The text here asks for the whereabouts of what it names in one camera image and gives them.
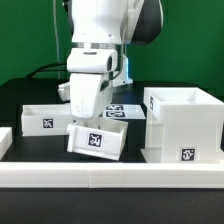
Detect rear white drawer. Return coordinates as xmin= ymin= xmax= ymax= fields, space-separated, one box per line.
xmin=21 ymin=104 xmax=74 ymax=136

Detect white front fence rail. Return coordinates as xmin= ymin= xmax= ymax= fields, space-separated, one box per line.
xmin=0 ymin=162 xmax=224 ymax=188

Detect white hanging cable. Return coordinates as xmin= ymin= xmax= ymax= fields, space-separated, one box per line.
xmin=52 ymin=0 xmax=62 ymax=80

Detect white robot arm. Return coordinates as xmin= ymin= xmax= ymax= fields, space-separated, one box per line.
xmin=64 ymin=0 xmax=163 ymax=120

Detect white left fence block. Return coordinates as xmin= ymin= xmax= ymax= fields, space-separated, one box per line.
xmin=0 ymin=127 xmax=13 ymax=160

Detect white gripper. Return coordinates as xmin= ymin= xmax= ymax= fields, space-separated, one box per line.
xmin=58 ymin=73 xmax=113 ymax=119

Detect black cable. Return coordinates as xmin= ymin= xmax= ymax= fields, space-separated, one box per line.
xmin=25 ymin=62 xmax=69 ymax=79

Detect white drawer cabinet box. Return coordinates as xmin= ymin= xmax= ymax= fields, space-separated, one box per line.
xmin=142 ymin=87 xmax=224 ymax=164

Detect white drawer with knob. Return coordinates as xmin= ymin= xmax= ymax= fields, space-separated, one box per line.
xmin=67 ymin=117 xmax=128 ymax=161

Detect white marker sheet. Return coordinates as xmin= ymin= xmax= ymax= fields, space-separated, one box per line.
xmin=102 ymin=104 xmax=145 ymax=120

